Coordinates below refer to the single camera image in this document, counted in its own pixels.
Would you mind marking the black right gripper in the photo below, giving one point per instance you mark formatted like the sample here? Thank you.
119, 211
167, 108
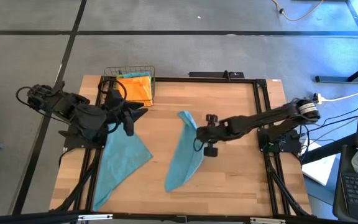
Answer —
213, 130

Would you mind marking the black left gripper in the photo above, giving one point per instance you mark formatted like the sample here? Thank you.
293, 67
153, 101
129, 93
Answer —
117, 109

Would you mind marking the light blue microfiber towel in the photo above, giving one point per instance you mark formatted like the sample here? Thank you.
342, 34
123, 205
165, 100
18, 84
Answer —
185, 155
120, 158

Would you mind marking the orange microfiber towel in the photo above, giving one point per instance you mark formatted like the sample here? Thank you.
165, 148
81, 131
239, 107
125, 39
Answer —
137, 90

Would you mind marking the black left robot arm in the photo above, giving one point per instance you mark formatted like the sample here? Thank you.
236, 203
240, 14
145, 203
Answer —
73, 112

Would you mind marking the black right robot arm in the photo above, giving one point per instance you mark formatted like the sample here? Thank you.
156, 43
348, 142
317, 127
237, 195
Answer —
259, 119

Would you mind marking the black bar on table edge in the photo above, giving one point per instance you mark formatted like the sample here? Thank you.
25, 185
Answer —
210, 75

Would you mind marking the white power strip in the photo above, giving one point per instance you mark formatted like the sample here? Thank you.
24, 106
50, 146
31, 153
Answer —
317, 99

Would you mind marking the white flat sheet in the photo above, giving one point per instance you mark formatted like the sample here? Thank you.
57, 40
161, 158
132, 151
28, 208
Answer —
319, 169

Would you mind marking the black desk leg bar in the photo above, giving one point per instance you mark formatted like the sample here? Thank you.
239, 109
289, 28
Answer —
328, 152

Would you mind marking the black crossbar with silver brackets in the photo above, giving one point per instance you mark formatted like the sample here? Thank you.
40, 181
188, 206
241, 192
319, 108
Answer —
26, 217

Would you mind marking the black desk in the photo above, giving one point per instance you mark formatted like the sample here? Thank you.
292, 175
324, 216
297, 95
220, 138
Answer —
340, 211

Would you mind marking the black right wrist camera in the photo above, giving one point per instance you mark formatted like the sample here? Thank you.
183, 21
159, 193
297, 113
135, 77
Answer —
210, 151

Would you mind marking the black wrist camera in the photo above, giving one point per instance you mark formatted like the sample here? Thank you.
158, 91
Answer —
113, 96
210, 151

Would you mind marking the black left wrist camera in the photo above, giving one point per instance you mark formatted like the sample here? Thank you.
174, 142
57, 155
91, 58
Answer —
113, 96

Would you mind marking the black aluminium table frame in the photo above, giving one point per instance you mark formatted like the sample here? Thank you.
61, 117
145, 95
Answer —
213, 80

